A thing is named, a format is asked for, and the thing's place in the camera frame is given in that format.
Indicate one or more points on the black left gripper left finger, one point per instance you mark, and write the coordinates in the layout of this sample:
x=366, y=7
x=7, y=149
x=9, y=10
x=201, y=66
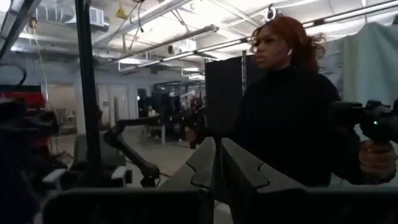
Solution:
x=199, y=171

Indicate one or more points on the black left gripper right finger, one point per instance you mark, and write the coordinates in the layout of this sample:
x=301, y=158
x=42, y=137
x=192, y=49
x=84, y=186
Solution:
x=248, y=186

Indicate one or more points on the person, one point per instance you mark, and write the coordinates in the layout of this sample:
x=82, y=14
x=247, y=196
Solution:
x=286, y=124

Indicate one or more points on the black partition panel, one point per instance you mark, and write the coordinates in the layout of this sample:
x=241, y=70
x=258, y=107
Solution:
x=224, y=93

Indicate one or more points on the person's hand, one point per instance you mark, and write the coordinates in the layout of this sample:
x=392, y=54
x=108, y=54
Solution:
x=376, y=161

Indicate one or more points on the silver ceiling pipe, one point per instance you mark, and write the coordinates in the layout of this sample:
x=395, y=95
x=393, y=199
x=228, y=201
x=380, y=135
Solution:
x=186, y=35

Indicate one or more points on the white earbud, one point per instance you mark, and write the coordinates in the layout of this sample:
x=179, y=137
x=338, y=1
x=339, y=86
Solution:
x=289, y=52

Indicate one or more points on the round webcam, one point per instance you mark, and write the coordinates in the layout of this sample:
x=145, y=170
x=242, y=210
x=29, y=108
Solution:
x=271, y=14

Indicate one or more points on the pale green curtain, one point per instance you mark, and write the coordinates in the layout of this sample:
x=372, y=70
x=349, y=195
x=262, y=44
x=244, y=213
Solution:
x=370, y=62

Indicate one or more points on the long silver ceiling rail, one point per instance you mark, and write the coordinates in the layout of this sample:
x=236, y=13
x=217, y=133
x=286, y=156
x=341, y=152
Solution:
x=180, y=55

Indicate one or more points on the black vertical frame post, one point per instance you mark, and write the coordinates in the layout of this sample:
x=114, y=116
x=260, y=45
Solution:
x=88, y=93

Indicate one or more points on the silver ventilation duct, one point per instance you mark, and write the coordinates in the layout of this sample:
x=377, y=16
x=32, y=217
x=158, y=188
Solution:
x=62, y=15

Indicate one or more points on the black diagonal frame strut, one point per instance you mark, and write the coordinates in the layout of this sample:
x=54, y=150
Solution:
x=18, y=25

